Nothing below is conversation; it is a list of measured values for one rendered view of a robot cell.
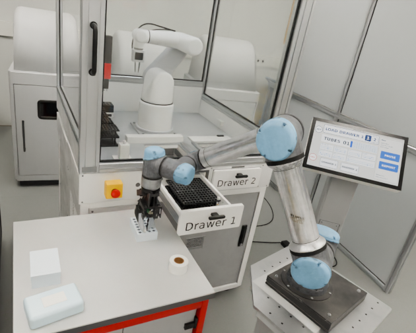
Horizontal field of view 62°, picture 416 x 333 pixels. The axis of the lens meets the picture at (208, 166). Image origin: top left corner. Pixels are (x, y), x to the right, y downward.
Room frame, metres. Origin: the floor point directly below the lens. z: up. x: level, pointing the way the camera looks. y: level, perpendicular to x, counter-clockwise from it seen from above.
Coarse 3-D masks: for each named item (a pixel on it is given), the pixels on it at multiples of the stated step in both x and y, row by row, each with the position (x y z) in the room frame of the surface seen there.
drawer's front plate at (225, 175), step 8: (240, 168) 1.68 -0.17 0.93; (248, 168) 1.70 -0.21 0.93; (256, 168) 1.72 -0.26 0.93; (216, 176) 1.59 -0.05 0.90; (224, 176) 1.62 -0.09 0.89; (232, 176) 1.64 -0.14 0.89; (248, 176) 1.70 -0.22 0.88; (256, 176) 1.72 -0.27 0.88; (216, 184) 1.60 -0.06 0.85; (224, 184) 1.62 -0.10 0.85; (232, 184) 1.65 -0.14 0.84; (248, 184) 1.70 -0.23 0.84; (256, 184) 1.73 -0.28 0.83
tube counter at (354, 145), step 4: (344, 140) 1.88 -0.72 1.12; (348, 140) 1.88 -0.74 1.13; (344, 144) 1.86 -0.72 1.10; (348, 144) 1.86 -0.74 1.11; (352, 144) 1.86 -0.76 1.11; (356, 144) 1.86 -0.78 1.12; (360, 144) 1.86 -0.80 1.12; (364, 144) 1.86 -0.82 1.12; (356, 148) 1.85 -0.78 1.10; (360, 148) 1.85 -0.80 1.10; (364, 148) 1.85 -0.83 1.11; (368, 148) 1.84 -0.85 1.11; (372, 148) 1.84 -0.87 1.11; (376, 148) 1.84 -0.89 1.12; (372, 152) 1.83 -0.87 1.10; (376, 152) 1.83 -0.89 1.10
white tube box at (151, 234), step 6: (132, 222) 1.22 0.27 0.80; (144, 222) 1.24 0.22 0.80; (132, 228) 1.21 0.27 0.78; (138, 228) 1.19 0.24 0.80; (138, 234) 1.15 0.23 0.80; (144, 234) 1.16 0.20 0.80; (150, 234) 1.17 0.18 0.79; (156, 234) 1.18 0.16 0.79; (138, 240) 1.15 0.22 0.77; (144, 240) 1.16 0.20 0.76
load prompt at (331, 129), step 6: (324, 126) 1.94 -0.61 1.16; (330, 126) 1.93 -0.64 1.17; (324, 132) 1.91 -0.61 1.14; (330, 132) 1.91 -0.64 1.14; (336, 132) 1.91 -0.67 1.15; (342, 132) 1.91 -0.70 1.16; (348, 132) 1.91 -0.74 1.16; (354, 132) 1.91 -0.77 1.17; (360, 132) 1.91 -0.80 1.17; (354, 138) 1.88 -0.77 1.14; (360, 138) 1.88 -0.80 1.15; (366, 138) 1.88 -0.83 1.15; (372, 138) 1.88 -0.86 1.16; (378, 138) 1.88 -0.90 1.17
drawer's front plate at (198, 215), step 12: (240, 204) 1.30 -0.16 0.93; (180, 216) 1.15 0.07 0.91; (192, 216) 1.18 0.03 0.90; (204, 216) 1.21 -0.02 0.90; (228, 216) 1.27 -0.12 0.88; (240, 216) 1.30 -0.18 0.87; (180, 228) 1.16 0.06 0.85; (192, 228) 1.18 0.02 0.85; (204, 228) 1.21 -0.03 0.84; (216, 228) 1.24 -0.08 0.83
